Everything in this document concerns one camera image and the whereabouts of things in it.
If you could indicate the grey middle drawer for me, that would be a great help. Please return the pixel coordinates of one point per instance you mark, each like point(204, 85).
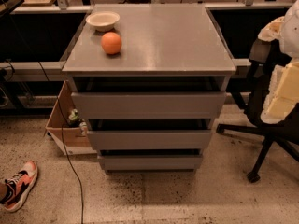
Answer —
point(129, 140)

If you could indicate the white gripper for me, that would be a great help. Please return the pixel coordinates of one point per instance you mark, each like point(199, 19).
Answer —
point(291, 34)

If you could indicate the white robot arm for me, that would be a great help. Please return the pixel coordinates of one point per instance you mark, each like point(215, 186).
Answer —
point(289, 34)

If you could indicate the black office chair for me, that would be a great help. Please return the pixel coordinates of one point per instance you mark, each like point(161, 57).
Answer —
point(264, 56)

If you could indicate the orange white sneaker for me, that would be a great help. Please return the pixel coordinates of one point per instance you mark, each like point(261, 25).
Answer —
point(19, 186)

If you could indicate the grey drawer cabinet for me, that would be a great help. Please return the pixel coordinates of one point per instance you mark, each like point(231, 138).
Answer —
point(166, 48)

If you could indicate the orange fruit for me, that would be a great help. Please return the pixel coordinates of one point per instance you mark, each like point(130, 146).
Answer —
point(111, 43)

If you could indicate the green bottle in box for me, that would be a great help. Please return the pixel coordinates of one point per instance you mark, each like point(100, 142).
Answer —
point(73, 118)

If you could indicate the grey bottom drawer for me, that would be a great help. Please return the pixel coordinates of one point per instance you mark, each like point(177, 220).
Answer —
point(129, 163)

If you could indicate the grey top drawer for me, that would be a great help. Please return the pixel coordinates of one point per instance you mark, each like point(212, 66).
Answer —
point(200, 105)

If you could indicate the white bowl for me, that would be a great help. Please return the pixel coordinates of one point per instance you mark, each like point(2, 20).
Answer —
point(103, 21)

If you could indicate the grey drawer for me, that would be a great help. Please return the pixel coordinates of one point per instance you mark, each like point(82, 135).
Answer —
point(200, 105)
point(129, 163)
point(129, 140)

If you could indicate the cardboard box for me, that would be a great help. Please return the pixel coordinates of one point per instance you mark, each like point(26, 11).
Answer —
point(70, 138)

